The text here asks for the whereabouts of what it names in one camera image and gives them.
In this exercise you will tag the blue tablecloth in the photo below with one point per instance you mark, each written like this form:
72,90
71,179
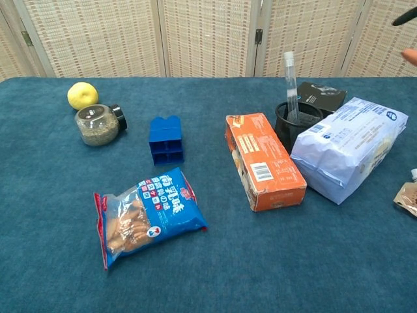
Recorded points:
49,195

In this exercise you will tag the white and blue bag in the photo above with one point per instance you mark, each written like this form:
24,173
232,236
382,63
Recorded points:
345,146

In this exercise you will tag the metal screen hinge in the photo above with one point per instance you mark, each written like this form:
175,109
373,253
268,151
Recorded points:
259,36
26,38

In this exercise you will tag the woven folding screen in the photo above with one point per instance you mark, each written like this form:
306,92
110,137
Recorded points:
97,36

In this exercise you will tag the black cardboard box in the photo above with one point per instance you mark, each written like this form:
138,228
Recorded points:
325,94

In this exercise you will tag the glass jar with black lid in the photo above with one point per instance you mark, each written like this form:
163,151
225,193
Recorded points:
96,125

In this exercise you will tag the blue biscuit snack bag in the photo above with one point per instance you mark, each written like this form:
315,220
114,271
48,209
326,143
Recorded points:
153,215

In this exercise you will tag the blue toy building brick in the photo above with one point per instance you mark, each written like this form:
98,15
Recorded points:
166,137

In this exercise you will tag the black mesh cup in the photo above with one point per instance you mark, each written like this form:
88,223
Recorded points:
283,130

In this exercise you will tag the yellow lemon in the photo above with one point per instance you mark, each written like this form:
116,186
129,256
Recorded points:
82,95

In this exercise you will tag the brown spout pouch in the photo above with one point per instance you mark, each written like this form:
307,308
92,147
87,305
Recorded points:
408,199

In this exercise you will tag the right orange-tipped robot hand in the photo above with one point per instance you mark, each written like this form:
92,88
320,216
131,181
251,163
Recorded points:
412,56

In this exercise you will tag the clear plastic tube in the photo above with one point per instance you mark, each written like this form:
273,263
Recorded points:
291,84

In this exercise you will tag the orange cardboard box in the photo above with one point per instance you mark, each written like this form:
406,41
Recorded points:
264,156

